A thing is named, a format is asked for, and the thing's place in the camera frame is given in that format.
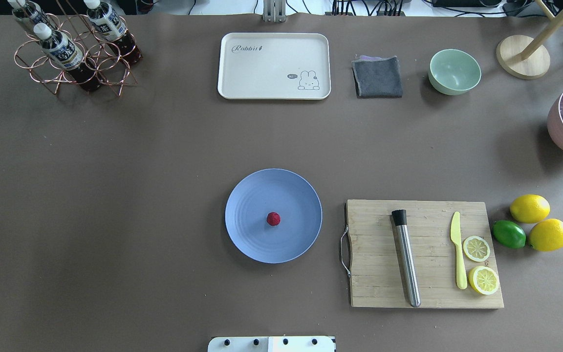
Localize blue round plate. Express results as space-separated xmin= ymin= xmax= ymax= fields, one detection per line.
xmin=225 ymin=169 xmax=323 ymax=264

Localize red strawberry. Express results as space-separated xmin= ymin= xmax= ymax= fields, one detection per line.
xmin=266 ymin=212 xmax=281 ymax=226

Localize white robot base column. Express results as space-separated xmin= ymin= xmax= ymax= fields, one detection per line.
xmin=207 ymin=335 xmax=337 ymax=352

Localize cream rabbit tray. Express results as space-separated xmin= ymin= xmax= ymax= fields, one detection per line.
xmin=217 ymin=33 xmax=331 ymax=100

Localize steel muddler black tip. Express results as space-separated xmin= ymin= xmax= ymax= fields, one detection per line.
xmin=391 ymin=209 xmax=421 ymax=308

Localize grey folded cloth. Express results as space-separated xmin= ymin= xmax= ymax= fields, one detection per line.
xmin=351 ymin=55 xmax=403 ymax=98

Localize bamboo cutting board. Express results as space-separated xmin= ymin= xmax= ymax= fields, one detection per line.
xmin=346 ymin=199 xmax=503 ymax=309

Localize yellow plastic knife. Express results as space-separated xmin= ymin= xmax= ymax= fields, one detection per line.
xmin=450 ymin=211 xmax=468 ymax=290

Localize green bowl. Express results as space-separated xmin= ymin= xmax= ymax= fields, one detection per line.
xmin=428 ymin=49 xmax=482 ymax=96

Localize lemon slice inner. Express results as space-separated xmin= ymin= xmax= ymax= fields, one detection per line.
xmin=462 ymin=236 xmax=491 ymax=263

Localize lemon slice near edge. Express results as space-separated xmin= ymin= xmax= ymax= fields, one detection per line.
xmin=468 ymin=266 xmax=499 ymax=295

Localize green lime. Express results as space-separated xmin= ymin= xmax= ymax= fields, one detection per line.
xmin=492 ymin=220 xmax=526 ymax=249

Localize tea bottle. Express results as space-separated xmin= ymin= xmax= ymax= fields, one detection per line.
xmin=84 ymin=0 xmax=142 ymax=66
xmin=34 ymin=23 xmax=102 ymax=92
xmin=7 ymin=0 xmax=57 ymax=37

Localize yellow lemon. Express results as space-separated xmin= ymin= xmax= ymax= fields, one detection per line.
xmin=509 ymin=194 xmax=550 ymax=223
xmin=529 ymin=219 xmax=563 ymax=251

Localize wooden cup tree stand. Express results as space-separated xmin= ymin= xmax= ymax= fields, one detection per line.
xmin=496 ymin=0 xmax=563 ymax=80

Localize aluminium frame post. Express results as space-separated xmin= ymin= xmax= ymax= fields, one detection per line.
xmin=262 ymin=0 xmax=286 ymax=23

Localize copper wire bottle rack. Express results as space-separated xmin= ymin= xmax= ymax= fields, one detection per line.
xmin=9 ymin=0 xmax=143 ymax=95

